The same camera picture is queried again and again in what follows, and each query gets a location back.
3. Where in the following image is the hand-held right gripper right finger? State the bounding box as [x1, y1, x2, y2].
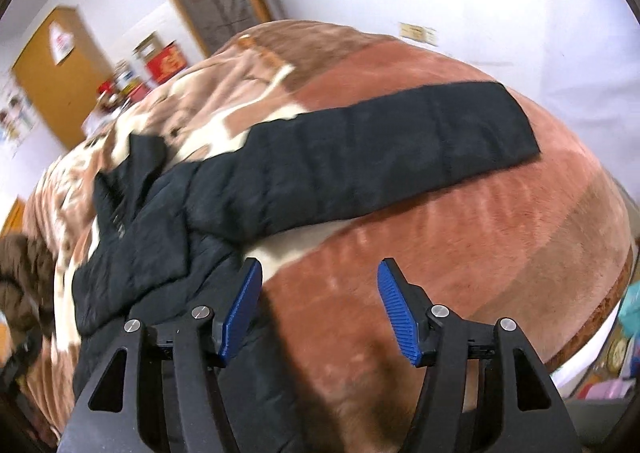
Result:
[377, 257, 583, 453]

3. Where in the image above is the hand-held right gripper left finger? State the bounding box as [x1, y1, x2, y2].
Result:
[59, 257, 263, 453]

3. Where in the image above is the black padded jacket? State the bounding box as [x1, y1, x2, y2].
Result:
[72, 82, 542, 453]

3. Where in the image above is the brown coat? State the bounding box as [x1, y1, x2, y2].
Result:
[0, 233, 58, 339]

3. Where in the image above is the brown printed fleece blanket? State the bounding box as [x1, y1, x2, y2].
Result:
[10, 19, 638, 453]

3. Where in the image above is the wooden headboard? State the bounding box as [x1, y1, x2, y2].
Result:
[0, 197, 27, 240]

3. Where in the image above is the pink packet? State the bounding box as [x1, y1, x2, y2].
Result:
[582, 379, 632, 401]

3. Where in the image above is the teal bag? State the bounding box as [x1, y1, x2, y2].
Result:
[619, 282, 640, 334]

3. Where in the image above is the red box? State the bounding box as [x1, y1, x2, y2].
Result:
[144, 40, 190, 86]

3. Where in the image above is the yellow wooden wardrobe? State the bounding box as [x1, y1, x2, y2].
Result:
[11, 6, 116, 151]

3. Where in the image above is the clear plastic jar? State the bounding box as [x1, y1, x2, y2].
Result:
[114, 60, 137, 89]

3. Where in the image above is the open cardboard box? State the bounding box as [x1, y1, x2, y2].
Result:
[132, 32, 166, 65]

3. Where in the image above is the white paper sign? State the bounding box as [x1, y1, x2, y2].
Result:
[49, 23, 76, 65]

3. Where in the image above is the cartoon wall poster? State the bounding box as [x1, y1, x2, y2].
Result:
[0, 78, 38, 156]

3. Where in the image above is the beige wall plate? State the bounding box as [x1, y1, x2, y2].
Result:
[398, 22, 438, 46]

